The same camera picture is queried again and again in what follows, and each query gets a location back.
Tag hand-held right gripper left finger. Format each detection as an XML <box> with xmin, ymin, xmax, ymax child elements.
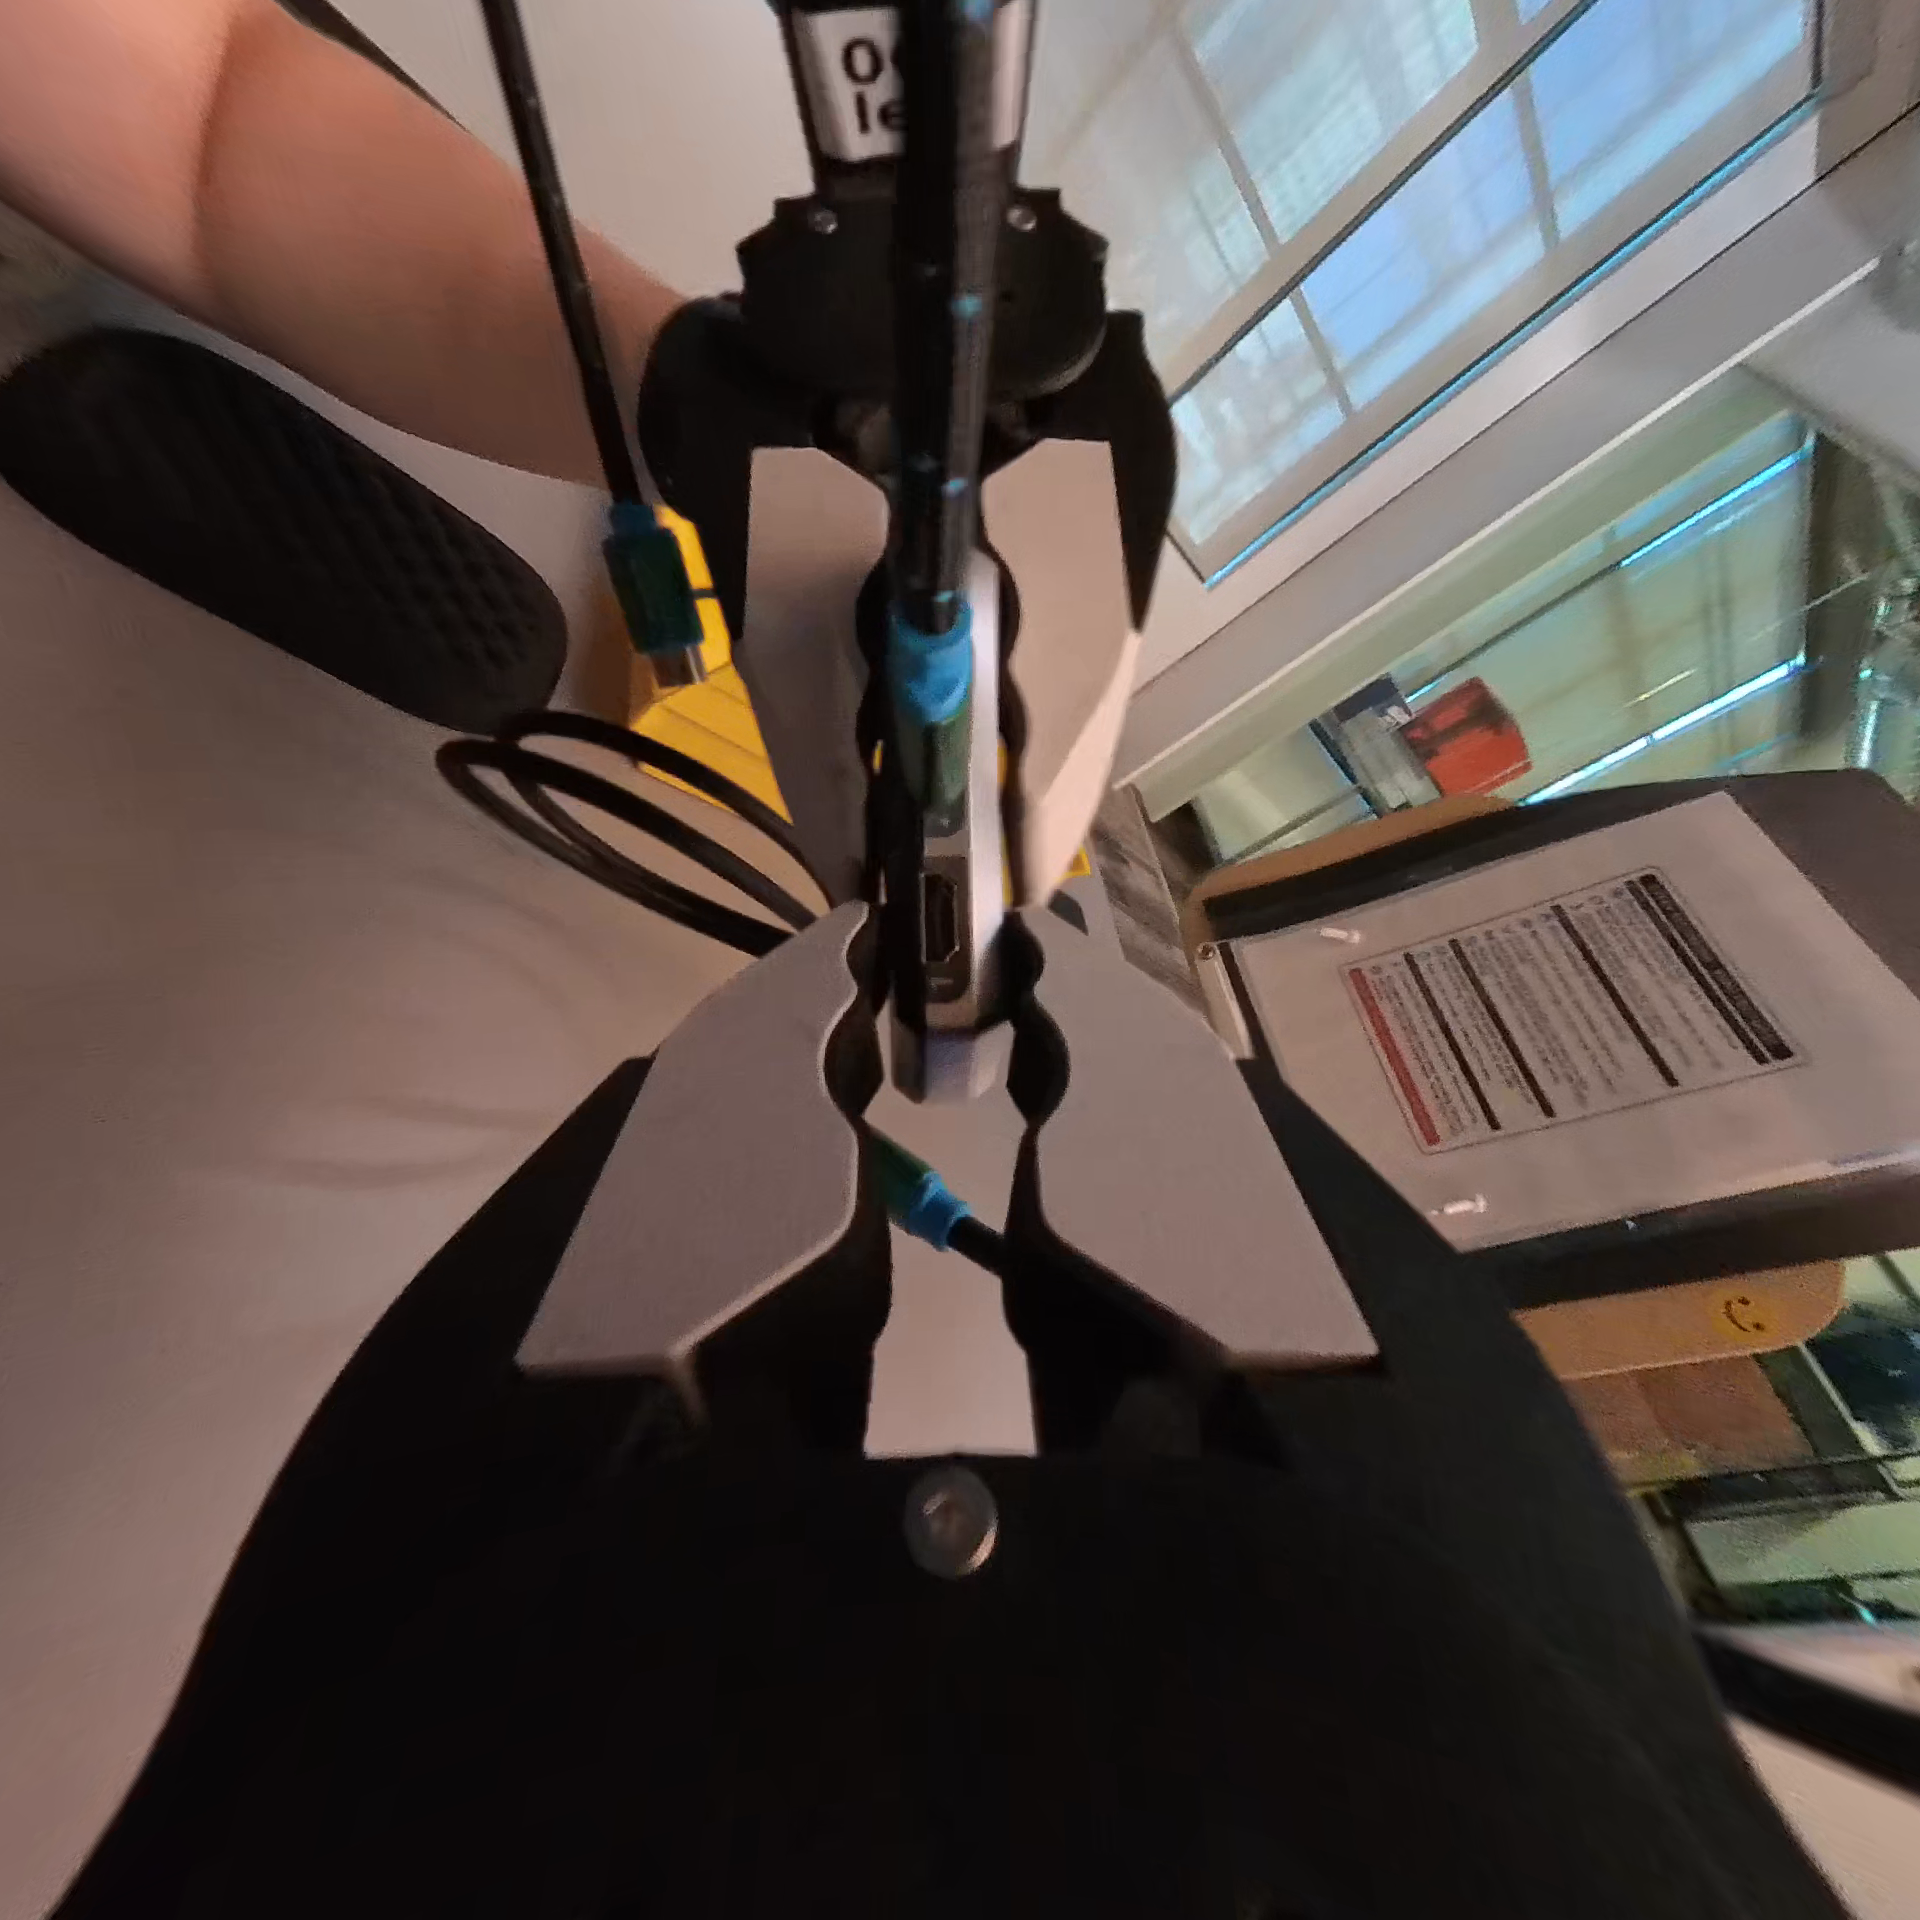
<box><xmin>517</xmin><ymin>903</ymin><xmax>902</xmax><ymax>1456</ymax></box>

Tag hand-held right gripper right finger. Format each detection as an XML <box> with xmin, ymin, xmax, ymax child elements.
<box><xmin>997</xmin><ymin>918</ymin><xmax>1385</xmax><ymax>1460</ymax></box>

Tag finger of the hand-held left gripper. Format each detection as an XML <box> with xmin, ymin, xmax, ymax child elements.
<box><xmin>979</xmin><ymin>441</ymin><xmax>1143</xmax><ymax>915</ymax></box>
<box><xmin>745</xmin><ymin>446</ymin><xmax>906</xmax><ymax>918</ymax></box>

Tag green plug HDMI cable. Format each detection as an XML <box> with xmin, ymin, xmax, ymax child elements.
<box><xmin>876</xmin><ymin>1134</ymin><xmax>1008</xmax><ymax>1278</ymax></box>
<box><xmin>885</xmin><ymin>0</ymin><xmax>1038</xmax><ymax>840</ymax></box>
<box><xmin>478</xmin><ymin>0</ymin><xmax>717</xmax><ymax>698</ymax></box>

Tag black HDMI switch box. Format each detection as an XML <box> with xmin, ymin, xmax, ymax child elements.
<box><xmin>870</xmin><ymin>572</ymin><xmax>1009</xmax><ymax>1110</ymax></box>

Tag person's left forearm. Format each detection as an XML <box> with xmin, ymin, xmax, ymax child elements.
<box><xmin>0</xmin><ymin>0</ymin><xmax>686</xmax><ymax>487</ymax></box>

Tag yellow plastic bin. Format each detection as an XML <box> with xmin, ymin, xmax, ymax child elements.
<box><xmin>607</xmin><ymin>503</ymin><xmax>1106</xmax><ymax>923</ymax></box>

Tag blue white box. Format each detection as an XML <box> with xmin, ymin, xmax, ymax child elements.
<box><xmin>1318</xmin><ymin>684</ymin><xmax>1420</xmax><ymax>805</ymax></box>

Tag red box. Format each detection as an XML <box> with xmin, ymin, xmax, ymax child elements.
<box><xmin>1400</xmin><ymin>674</ymin><xmax>1534</xmax><ymax>801</ymax></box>

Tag black framed instruction sign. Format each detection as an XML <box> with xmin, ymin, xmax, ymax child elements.
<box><xmin>1191</xmin><ymin>768</ymin><xmax>1920</xmax><ymax>1314</ymax></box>

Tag wooden board with smiley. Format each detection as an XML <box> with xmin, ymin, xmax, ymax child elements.
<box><xmin>1191</xmin><ymin>791</ymin><xmax>1853</xmax><ymax>1386</ymax></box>

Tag glass window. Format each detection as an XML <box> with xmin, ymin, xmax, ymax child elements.
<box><xmin>1036</xmin><ymin>0</ymin><xmax>1920</xmax><ymax>798</ymax></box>

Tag black textured pad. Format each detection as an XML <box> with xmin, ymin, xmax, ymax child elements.
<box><xmin>0</xmin><ymin>329</ymin><xmax>569</xmax><ymax>742</ymax></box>

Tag thin black cable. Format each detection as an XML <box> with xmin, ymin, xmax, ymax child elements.
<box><xmin>435</xmin><ymin>709</ymin><xmax>848</xmax><ymax>964</ymax></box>

